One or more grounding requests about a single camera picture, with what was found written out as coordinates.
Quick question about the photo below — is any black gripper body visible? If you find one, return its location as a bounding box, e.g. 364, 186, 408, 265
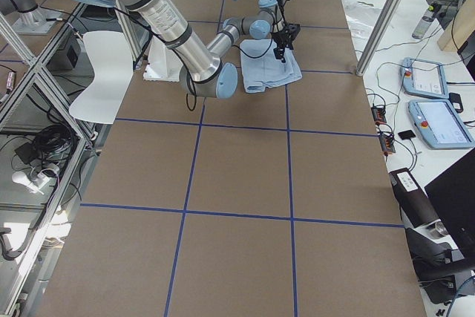
272, 23, 301, 52

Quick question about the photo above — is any light blue striped shirt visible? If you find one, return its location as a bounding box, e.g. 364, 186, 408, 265
240, 39, 302, 94

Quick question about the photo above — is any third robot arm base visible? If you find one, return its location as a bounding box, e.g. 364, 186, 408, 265
1, 0, 64, 35

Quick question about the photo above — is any clear plastic bag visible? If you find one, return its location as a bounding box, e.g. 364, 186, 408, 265
343, 0, 381, 40

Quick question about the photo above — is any upper orange black electronics box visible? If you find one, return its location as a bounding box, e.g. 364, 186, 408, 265
371, 105, 387, 125

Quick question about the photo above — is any orange black electronics box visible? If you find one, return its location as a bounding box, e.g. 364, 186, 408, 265
378, 131, 396, 157
371, 105, 387, 125

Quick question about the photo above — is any lower orange black electronics box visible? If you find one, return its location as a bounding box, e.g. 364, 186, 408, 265
378, 131, 396, 157

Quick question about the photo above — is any clear water bottle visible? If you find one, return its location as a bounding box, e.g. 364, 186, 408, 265
412, 1, 442, 39

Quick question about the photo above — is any upper blue teach pendant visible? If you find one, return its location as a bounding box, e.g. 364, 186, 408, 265
401, 57, 449, 99

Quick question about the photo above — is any blue teach pendant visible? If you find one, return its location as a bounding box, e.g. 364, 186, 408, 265
401, 57, 449, 99
407, 99, 474, 149

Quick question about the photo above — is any white curved chair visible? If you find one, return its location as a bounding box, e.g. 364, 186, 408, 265
69, 30, 134, 124

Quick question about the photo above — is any lower blue teach pendant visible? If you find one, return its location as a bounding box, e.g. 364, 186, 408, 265
407, 99, 474, 149

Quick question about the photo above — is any wooden board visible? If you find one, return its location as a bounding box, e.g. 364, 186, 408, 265
437, 0, 474, 52

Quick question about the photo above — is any black power adapter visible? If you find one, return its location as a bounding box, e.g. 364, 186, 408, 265
448, 92, 464, 113

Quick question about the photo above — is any dark brown paper roll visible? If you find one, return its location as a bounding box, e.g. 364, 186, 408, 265
389, 168, 439, 227

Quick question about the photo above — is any black monitor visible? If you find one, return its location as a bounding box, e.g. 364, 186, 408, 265
425, 150, 474, 256

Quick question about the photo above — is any black monitor stand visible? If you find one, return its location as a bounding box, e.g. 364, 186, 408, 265
405, 228, 474, 304

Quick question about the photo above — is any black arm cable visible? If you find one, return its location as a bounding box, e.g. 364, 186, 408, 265
185, 1, 290, 112

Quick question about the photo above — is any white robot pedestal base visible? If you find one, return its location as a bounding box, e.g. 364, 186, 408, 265
143, 37, 183, 82

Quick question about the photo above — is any aluminium frame post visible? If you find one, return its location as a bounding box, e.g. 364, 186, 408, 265
356, 0, 401, 76

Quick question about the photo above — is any black cable bundle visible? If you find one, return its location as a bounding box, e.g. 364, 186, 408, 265
33, 123, 77, 164

